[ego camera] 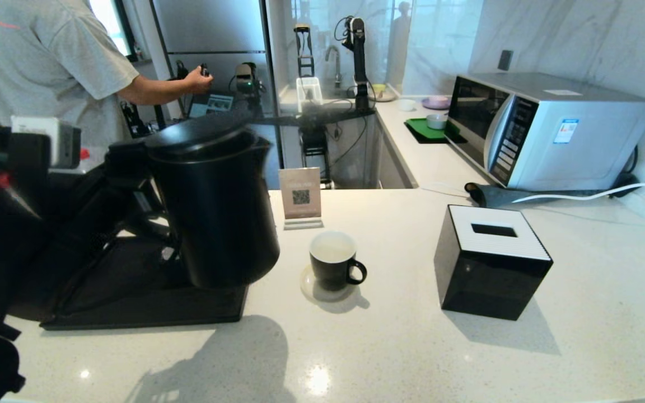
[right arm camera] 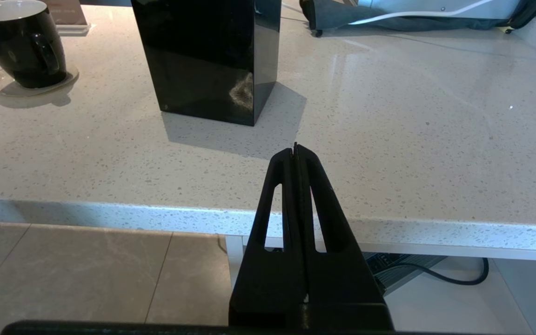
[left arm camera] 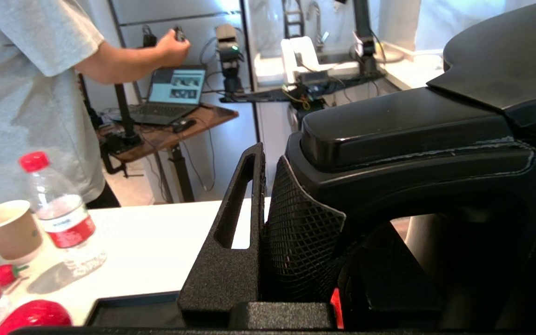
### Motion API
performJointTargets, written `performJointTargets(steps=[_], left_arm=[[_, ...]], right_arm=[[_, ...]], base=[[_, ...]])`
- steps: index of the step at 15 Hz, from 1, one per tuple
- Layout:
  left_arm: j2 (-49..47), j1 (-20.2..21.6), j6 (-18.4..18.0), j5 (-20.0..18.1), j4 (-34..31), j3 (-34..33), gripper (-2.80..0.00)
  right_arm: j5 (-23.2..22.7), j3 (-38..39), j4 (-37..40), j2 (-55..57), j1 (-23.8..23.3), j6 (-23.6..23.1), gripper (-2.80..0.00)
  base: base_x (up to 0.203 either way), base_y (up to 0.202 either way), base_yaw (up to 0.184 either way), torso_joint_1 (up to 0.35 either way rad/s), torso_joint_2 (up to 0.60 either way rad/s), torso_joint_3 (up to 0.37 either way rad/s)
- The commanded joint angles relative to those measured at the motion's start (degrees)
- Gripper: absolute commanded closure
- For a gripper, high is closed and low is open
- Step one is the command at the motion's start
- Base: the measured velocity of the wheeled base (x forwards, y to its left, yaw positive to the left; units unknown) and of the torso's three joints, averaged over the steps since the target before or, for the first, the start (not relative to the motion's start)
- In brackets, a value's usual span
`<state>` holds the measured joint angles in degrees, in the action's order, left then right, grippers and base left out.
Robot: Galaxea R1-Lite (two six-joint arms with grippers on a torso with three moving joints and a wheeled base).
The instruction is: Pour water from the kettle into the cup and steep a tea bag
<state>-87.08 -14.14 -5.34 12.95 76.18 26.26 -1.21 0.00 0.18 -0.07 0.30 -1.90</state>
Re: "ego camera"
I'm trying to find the black electric kettle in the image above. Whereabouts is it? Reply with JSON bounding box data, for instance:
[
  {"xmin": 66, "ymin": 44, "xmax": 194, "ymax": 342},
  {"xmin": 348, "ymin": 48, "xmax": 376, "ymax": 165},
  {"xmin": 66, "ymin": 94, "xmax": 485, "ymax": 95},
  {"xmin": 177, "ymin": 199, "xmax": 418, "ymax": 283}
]
[{"xmin": 107, "ymin": 112, "xmax": 281, "ymax": 290}]

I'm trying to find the person's right forearm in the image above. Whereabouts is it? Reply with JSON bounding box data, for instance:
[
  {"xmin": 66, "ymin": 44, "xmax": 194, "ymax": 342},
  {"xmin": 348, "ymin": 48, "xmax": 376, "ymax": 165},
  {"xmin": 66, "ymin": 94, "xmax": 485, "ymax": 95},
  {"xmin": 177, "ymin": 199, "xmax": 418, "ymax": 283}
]
[{"xmin": 118, "ymin": 73, "xmax": 197, "ymax": 107}]

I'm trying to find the person's right hand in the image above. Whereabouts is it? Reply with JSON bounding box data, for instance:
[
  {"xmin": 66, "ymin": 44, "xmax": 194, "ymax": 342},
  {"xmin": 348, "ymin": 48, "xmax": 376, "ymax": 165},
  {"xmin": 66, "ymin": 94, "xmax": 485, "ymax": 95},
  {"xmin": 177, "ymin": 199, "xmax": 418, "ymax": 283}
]
[{"xmin": 183, "ymin": 66, "xmax": 214, "ymax": 95}]

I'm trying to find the black serving tray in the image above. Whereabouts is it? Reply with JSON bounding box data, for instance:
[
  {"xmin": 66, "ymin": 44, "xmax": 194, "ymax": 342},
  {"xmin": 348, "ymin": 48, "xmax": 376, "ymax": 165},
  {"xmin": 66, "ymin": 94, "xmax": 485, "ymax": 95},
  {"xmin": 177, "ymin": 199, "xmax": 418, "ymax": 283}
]
[{"xmin": 40, "ymin": 234, "xmax": 250, "ymax": 331}]

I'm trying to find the black laptop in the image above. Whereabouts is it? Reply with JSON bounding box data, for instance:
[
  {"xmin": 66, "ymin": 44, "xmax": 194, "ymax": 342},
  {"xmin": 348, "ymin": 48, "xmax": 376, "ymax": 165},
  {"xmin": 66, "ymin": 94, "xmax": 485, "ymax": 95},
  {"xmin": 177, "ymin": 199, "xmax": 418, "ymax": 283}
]
[{"xmin": 188, "ymin": 92, "xmax": 235, "ymax": 119}]

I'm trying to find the QR code sign stand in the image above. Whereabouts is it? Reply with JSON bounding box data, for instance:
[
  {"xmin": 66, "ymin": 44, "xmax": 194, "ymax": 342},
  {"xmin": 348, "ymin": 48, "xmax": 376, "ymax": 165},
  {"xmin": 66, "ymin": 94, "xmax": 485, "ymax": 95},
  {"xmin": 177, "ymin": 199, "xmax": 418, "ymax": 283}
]
[{"xmin": 279, "ymin": 167, "xmax": 324, "ymax": 231}]

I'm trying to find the person in grey t-shirt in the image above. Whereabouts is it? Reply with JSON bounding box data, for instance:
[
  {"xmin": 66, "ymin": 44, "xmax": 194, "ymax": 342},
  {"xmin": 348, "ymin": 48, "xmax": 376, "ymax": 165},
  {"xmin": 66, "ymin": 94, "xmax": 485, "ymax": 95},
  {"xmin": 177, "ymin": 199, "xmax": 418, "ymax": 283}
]
[{"xmin": 0, "ymin": 0, "xmax": 141, "ymax": 153}]

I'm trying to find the white saucer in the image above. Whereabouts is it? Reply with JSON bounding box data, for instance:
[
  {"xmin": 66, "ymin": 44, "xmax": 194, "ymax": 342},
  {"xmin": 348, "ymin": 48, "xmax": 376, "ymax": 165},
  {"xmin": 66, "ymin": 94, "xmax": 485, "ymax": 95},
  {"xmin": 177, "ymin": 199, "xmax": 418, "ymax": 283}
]
[{"xmin": 300, "ymin": 265, "xmax": 357, "ymax": 303}]

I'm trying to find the black mug white inside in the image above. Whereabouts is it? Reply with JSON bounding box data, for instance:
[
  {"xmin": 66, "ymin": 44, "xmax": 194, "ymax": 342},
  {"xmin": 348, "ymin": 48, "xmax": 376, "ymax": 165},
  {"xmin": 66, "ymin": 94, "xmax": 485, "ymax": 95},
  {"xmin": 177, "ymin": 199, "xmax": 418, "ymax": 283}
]
[{"xmin": 309, "ymin": 231, "xmax": 367, "ymax": 292}]

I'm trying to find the window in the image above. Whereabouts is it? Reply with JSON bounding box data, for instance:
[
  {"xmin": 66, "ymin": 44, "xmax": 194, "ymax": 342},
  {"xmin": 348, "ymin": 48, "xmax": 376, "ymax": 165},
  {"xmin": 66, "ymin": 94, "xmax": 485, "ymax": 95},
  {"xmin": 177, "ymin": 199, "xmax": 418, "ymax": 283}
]
[{"xmin": 88, "ymin": 0, "xmax": 137, "ymax": 58}]

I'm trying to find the grey refrigerator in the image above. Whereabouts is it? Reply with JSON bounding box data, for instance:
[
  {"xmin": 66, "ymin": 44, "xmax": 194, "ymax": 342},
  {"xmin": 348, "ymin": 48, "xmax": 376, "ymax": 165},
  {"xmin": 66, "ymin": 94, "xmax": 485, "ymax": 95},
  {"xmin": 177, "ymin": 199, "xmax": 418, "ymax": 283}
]
[{"xmin": 151, "ymin": 0, "xmax": 281, "ymax": 188}]

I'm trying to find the white dish rack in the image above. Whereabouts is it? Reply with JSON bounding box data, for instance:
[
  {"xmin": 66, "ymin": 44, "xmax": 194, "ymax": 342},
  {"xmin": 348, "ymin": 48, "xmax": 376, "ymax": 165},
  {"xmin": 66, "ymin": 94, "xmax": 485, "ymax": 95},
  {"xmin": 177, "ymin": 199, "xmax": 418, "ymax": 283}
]
[{"xmin": 296, "ymin": 77, "xmax": 324, "ymax": 113}]

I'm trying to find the chrome kitchen faucet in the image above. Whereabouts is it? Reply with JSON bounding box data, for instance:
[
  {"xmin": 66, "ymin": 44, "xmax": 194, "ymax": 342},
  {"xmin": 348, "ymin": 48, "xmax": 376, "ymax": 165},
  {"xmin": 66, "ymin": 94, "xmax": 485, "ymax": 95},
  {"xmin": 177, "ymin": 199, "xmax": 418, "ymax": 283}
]
[{"xmin": 325, "ymin": 46, "xmax": 343, "ymax": 89}]

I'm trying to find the green tray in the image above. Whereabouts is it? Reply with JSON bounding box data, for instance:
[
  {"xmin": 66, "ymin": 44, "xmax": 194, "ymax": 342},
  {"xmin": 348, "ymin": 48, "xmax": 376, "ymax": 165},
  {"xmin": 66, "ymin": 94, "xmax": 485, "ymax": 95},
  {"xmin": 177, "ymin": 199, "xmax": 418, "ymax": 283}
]
[{"xmin": 404, "ymin": 118, "xmax": 466, "ymax": 145}]

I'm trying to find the black tissue box white lid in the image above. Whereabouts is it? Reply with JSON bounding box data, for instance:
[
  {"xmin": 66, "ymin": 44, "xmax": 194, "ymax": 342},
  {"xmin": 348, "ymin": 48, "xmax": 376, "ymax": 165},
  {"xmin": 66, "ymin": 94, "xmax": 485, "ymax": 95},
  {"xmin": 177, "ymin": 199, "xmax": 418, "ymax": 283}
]
[{"xmin": 433, "ymin": 205, "xmax": 553, "ymax": 321}]

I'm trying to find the silver microwave oven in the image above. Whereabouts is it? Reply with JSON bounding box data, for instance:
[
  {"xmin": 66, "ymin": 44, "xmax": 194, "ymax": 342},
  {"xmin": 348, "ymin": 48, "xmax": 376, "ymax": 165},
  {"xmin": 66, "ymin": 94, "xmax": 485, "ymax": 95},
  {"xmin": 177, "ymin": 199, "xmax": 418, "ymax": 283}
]
[{"xmin": 445, "ymin": 73, "xmax": 645, "ymax": 192}]

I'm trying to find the tall black frame stand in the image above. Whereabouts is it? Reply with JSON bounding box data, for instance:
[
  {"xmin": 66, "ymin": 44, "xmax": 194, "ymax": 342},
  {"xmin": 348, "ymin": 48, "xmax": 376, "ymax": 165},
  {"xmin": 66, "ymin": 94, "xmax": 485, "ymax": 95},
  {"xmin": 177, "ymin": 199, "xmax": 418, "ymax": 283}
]
[{"xmin": 293, "ymin": 24, "xmax": 316, "ymax": 79}]

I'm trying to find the white power cable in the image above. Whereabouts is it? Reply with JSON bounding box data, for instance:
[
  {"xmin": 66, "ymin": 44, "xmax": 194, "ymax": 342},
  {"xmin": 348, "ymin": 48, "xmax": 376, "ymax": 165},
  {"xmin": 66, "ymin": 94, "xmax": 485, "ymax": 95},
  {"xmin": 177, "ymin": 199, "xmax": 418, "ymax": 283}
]
[{"xmin": 512, "ymin": 172, "xmax": 645, "ymax": 204}]

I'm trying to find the black power cable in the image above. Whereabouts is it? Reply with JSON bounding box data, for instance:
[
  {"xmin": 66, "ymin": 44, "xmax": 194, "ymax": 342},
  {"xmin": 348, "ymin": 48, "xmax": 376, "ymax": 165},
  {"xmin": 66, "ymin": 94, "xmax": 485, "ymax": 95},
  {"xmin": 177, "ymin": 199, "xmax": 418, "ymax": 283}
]
[{"xmin": 608, "ymin": 147, "xmax": 645, "ymax": 194}]

